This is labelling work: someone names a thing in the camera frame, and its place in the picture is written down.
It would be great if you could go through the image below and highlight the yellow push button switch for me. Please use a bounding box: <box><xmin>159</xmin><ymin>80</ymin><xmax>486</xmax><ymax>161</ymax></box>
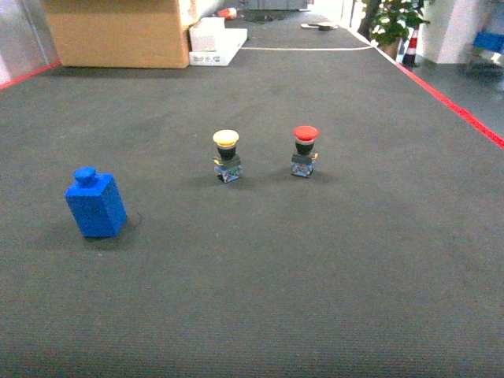
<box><xmin>213</xmin><ymin>129</ymin><xmax>243</xmax><ymax>183</ymax></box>

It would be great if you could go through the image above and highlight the blue block part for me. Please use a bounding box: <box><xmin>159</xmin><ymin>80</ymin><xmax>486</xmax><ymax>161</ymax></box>
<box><xmin>65</xmin><ymin>166</ymin><xmax>127</xmax><ymax>238</ymax></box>

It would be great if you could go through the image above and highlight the potted green plant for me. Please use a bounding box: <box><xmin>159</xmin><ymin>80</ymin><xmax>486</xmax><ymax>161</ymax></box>
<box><xmin>369</xmin><ymin>0</ymin><xmax>431</xmax><ymax>60</ymax></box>

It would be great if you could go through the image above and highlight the flat tool on carpet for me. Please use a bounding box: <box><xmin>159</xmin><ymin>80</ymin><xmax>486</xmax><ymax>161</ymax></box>
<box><xmin>300</xmin><ymin>22</ymin><xmax>339</xmax><ymax>31</ymax></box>

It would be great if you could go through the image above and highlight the red edge tape strip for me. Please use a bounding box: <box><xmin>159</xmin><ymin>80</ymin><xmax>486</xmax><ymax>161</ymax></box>
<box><xmin>395</xmin><ymin>63</ymin><xmax>503</xmax><ymax>149</ymax></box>

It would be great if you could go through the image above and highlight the red push button switch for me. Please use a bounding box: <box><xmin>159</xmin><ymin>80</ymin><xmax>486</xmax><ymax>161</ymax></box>
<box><xmin>291</xmin><ymin>125</ymin><xmax>319</xmax><ymax>178</ymax></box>

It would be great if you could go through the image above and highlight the orange object far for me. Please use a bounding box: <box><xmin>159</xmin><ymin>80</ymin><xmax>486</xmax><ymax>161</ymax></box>
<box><xmin>217</xmin><ymin>7</ymin><xmax>238</xmax><ymax>20</ymax></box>

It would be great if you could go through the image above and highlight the red white traffic cone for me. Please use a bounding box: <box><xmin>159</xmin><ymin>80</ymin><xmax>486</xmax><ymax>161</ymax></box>
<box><xmin>402</xmin><ymin>27</ymin><xmax>419</xmax><ymax>67</ymax></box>

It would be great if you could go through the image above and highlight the white flat box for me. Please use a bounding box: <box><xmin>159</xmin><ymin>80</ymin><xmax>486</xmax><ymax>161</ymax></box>
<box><xmin>189</xmin><ymin>28</ymin><xmax>248</xmax><ymax>67</ymax></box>

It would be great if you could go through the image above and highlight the white small box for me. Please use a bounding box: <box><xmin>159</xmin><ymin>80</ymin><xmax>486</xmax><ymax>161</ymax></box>
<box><xmin>189</xmin><ymin>17</ymin><xmax>225</xmax><ymax>52</ymax></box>

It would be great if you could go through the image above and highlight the large cardboard box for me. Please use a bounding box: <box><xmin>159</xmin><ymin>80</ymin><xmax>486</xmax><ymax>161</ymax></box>
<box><xmin>41</xmin><ymin>1</ymin><xmax>195</xmax><ymax>69</ymax></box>

